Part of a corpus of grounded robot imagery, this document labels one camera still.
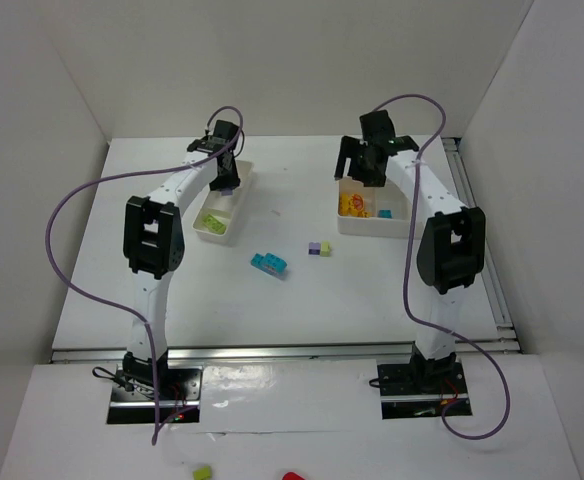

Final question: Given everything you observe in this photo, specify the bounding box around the light green lego brick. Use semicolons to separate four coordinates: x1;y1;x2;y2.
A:
202;214;218;225

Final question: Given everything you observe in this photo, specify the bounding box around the large white divided container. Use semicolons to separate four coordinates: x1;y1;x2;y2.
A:
336;178;412;239

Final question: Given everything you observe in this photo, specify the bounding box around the teal lego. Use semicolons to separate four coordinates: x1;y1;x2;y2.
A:
378;209;393;219

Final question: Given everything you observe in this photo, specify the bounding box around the teal lego brick stack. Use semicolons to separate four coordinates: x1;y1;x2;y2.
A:
251;253;287;277

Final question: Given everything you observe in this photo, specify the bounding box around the small purple lego brick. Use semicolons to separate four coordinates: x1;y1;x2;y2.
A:
308;242;321;256

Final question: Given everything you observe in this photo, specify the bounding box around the green lego plate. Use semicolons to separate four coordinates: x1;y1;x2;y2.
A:
205;220;226;235

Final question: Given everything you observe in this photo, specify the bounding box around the green lego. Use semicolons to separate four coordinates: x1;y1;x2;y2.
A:
320;241;331;257

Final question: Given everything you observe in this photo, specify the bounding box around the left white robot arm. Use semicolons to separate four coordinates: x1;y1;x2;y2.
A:
123;120;241;385

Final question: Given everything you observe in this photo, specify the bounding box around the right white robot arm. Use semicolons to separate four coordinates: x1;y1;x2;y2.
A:
334;110;486;392

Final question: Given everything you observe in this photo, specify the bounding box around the butterfly printed yellow lego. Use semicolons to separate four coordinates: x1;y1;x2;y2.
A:
349;194;367;217

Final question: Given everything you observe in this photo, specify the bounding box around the yellow lego in container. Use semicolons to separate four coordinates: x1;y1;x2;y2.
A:
338;194;351;216

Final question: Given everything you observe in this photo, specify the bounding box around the small white container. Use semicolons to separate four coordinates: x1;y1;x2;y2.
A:
192;160;256;245

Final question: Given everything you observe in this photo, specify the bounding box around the green lego foreground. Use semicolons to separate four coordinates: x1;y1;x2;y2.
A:
192;465;213;480

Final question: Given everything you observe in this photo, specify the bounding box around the red object foreground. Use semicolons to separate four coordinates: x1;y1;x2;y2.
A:
281;471;307;480

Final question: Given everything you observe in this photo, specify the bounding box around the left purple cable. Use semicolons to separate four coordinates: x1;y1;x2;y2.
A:
45;105;246;446

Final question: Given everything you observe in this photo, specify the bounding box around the aluminium rail right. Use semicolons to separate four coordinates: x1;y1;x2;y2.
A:
442;138;521;354

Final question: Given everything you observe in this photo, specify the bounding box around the aluminium rail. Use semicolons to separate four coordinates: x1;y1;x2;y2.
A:
442;138;521;354
49;340;518;365

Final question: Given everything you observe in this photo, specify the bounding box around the aluminium rail front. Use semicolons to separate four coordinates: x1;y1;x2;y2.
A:
49;340;518;365

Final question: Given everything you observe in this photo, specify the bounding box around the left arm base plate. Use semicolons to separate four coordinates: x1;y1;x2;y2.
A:
106;367;204;426

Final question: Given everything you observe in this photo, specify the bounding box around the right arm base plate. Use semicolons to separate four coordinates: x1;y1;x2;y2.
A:
368;362;472;420

